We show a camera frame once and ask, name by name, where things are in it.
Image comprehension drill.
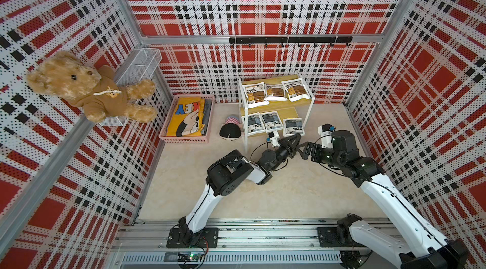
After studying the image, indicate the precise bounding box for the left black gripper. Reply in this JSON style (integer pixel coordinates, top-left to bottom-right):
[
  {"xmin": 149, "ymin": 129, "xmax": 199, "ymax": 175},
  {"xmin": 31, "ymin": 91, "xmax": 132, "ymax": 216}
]
[{"xmin": 270, "ymin": 132, "xmax": 300, "ymax": 171}]

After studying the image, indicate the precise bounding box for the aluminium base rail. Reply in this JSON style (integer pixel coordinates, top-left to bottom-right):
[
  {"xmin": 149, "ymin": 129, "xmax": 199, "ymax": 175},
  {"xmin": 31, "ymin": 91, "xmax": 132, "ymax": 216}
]
[{"xmin": 107, "ymin": 218, "xmax": 394, "ymax": 268}]

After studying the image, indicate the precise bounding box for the white wire mesh basket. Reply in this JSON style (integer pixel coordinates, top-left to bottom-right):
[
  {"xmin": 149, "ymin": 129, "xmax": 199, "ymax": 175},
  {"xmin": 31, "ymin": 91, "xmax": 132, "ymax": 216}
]
[{"xmin": 99, "ymin": 47, "xmax": 163, "ymax": 127}]

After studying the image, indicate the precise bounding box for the brown teddy bear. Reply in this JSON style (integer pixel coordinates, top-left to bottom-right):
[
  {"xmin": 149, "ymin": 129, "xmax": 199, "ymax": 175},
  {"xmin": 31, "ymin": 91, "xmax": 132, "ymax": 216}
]
[{"xmin": 27, "ymin": 51, "xmax": 157, "ymax": 123}]

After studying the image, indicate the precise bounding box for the green circuit board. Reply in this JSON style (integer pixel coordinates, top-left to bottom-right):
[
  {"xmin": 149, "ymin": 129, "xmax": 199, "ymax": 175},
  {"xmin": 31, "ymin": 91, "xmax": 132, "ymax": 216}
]
[{"xmin": 177, "ymin": 253, "xmax": 203, "ymax": 263}]

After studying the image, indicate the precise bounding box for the pink plastic basket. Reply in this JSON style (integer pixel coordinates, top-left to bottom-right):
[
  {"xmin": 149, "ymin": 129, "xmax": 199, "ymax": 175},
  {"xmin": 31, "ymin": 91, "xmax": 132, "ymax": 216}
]
[{"xmin": 159, "ymin": 94, "xmax": 215, "ymax": 144}]

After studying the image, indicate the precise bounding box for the yellow two-tier shelf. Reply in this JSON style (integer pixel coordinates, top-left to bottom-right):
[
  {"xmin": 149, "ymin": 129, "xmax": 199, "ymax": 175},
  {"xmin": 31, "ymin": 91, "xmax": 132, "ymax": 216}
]
[{"xmin": 238, "ymin": 73, "xmax": 316, "ymax": 154}]

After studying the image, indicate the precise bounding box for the yellow printed folded cloth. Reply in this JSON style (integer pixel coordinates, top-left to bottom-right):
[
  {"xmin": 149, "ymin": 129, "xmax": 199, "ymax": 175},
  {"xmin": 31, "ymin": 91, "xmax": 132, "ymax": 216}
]
[{"xmin": 166, "ymin": 97, "xmax": 205, "ymax": 137}]

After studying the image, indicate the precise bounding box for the black hook rail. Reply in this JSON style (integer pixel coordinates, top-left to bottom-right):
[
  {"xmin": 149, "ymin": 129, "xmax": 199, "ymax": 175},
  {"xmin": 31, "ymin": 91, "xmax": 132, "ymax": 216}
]
[{"xmin": 229, "ymin": 36, "xmax": 353, "ymax": 46}]

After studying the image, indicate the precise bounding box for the grey coffee bag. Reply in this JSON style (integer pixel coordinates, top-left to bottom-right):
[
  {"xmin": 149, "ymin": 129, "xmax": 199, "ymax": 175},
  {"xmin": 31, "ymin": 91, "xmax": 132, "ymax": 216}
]
[
  {"xmin": 261, "ymin": 111, "xmax": 284, "ymax": 133},
  {"xmin": 283, "ymin": 118, "xmax": 305, "ymax": 137},
  {"xmin": 242, "ymin": 113, "xmax": 266, "ymax": 136}
]

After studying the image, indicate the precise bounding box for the brown coffee bag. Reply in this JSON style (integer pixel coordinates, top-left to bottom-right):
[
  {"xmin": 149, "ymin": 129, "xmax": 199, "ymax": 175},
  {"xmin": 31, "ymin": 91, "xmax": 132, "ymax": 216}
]
[
  {"xmin": 265, "ymin": 84, "xmax": 288, "ymax": 101},
  {"xmin": 282, "ymin": 78, "xmax": 311, "ymax": 102},
  {"xmin": 242, "ymin": 82, "xmax": 270, "ymax": 108}
]

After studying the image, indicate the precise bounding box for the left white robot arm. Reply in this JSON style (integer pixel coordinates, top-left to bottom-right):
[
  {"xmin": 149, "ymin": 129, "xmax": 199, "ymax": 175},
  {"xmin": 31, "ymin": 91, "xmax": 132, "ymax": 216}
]
[{"xmin": 178, "ymin": 133, "xmax": 301, "ymax": 235}]

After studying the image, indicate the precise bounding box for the black doll with striped hat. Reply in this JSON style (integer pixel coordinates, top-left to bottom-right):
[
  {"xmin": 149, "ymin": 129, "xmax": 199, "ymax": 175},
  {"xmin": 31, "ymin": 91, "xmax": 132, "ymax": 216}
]
[{"xmin": 219, "ymin": 115, "xmax": 242, "ymax": 141}]

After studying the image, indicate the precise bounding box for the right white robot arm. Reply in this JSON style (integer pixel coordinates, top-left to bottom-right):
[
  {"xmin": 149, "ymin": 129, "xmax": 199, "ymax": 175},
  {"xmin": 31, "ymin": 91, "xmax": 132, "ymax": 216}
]
[{"xmin": 297, "ymin": 130, "xmax": 469, "ymax": 268}]

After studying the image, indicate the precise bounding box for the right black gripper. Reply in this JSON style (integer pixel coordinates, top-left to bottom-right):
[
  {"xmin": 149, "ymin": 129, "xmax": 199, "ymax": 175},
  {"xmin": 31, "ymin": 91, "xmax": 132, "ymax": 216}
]
[{"xmin": 297, "ymin": 140, "xmax": 345, "ymax": 169}]

